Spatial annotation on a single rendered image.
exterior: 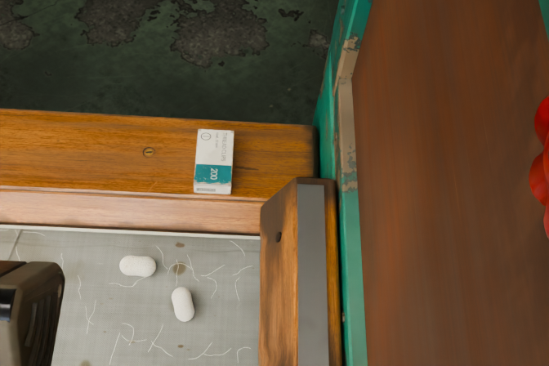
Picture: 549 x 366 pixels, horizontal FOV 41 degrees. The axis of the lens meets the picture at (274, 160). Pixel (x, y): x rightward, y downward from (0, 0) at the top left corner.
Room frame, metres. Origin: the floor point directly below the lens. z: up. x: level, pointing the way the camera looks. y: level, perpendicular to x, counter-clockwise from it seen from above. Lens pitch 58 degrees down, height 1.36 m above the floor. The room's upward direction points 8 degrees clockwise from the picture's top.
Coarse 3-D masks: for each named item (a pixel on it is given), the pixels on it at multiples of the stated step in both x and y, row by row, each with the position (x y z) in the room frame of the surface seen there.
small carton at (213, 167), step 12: (204, 132) 0.38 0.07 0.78; (216, 132) 0.38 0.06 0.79; (228, 132) 0.39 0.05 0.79; (204, 144) 0.37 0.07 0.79; (216, 144) 0.37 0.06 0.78; (228, 144) 0.37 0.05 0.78; (204, 156) 0.36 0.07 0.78; (216, 156) 0.36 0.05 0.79; (228, 156) 0.36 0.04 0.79; (204, 168) 0.34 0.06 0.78; (216, 168) 0.34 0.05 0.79; (228, 168) 0.35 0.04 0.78; (204, 180) 0.33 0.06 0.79; (216, 180) 0.33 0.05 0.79; (228, 180) 0.33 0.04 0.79; (204, 192) 0.33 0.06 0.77; (216, 192) 0.33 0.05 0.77; (228, 192) 0.33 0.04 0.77
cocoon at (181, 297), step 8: (176, 288) 0.23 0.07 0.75; (184, 288) 0.24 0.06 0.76; (176, 296) 0.23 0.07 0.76; (184, 296) 0.23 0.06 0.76; (176, 304) 0.22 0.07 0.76; (184, 304) 0.22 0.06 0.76; (192, 304) 0.22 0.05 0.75; (176, 312) 0.21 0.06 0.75; (184, 312) 0.21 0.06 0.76; (192, 312) 0.22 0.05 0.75; (184, 320) 0.21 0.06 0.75
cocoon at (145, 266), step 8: (128, 256) 0.26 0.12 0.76; (136, 256) 0.26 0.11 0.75; (120, 264) 0.25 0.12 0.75; (128, 264) 0.25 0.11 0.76; (136, 264) 0.25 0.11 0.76; (144, 264) 0.25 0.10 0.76; (152, 264) 0.25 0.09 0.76; (128, 272) 0.24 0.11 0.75; (136, 272) 0.24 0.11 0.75; (144, 272) 0.25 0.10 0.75; (152, 272) 0.25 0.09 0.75
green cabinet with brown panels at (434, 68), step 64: (384, 0) 0.37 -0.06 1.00; (448, 0) 0.26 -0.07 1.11; (512, 0) 0.20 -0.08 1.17; (384, 64) 0.33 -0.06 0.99; (448, 64) 0.23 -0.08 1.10; (512, 64) 0.18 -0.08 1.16; (384, 128) 0.28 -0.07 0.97; (448, 128) 0.20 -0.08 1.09; (512, 128) 0.16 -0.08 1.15; (384, 192) 0.24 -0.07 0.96; (448, 192) 0.18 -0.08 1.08; (512, 192) 0.14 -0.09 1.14; (384, 256) 0.20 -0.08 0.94; (448, 256) 0.15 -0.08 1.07; (512, 256) 0.12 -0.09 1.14; (384, 320) 0.17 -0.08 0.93; (448, 320) 0.12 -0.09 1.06; (512, 320) 0.10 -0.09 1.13
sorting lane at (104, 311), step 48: (0, 240) 0.26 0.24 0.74; (48, 240) 0.27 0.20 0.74; (96, 240) 0.28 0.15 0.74; (144, 240) 0.28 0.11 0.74; (192, 240) 0.29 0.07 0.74; (240, 240) 0.30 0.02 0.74; (96, 288) 0.23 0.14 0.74; (144, 288) 0.24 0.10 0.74; (192, 288) 0.24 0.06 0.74; (240, 288) 0.25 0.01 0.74; (96, 336) 0.19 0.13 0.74; (144, 336) 0.19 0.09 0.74; (192, 336) 0.20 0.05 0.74; (240, 336) 0.21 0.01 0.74
